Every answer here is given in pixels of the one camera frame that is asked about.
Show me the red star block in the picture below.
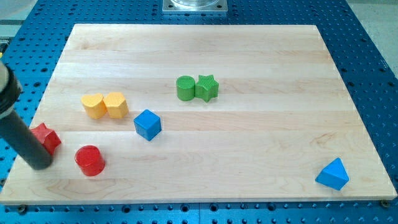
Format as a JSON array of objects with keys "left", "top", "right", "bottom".
[{"left": 31, "top": 123, "right": 62, "bottom": 156}]

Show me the green star block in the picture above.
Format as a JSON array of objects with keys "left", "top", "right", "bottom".
[{"left": 195, "top": 75, "right": 219, "bottom": 102}]

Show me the yellow heart block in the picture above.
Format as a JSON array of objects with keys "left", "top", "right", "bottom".
[{"left": 81, "top": 93, "right": 107, "bottom": 119}]

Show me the green cylinder block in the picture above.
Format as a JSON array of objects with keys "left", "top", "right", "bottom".
[{"left": 176, "top": 75, "right": 195, "bottom": 101}]

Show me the blue cube block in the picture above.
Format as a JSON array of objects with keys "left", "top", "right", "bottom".
[{"left": 133, "top": 110, "right": 162, "bottom": 141}]

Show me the wooden board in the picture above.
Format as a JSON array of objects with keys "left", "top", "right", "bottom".
[{"left": 1, "top": 24, "right": 397, "bottom": 205}]

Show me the yellow pentagon block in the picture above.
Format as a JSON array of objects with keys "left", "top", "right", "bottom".
[{"left": 103, "top": 92, "right": 129, "bottom": 119}]

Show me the red cylinder block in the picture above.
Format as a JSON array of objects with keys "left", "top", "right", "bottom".
[{"left": 75, "top": 145, "right": 106, "bottom": 177}]

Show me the blue triangular prism block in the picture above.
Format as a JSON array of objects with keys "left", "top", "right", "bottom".
[{"left": 315, "top": 157, "right": 349, "bottom": 190}]

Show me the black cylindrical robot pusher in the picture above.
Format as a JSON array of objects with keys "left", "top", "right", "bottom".
[{"left": 1, "top": 63, "right": 53, "bottom": 170}]

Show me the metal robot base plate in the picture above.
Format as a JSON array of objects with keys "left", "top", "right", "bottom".
[{"left": 162, "top": 0, "right": 228, "bottom": 14}]

